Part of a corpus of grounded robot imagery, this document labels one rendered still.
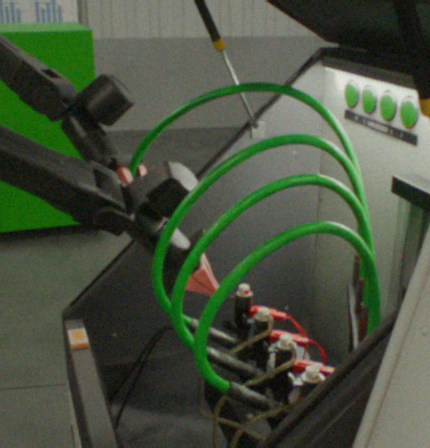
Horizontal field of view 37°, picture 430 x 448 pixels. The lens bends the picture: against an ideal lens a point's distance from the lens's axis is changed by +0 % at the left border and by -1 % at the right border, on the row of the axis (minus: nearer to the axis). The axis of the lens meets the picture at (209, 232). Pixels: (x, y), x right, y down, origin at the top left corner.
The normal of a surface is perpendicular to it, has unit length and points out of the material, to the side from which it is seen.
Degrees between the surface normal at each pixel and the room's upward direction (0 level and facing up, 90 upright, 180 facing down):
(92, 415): 0
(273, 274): 90
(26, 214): 90
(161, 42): 90
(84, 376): 0
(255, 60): 90
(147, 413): 0
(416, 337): 76
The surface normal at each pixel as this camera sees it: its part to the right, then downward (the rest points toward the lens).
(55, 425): 0.00, -0.93
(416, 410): -0.93, -0.11
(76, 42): 0.29, 0.35
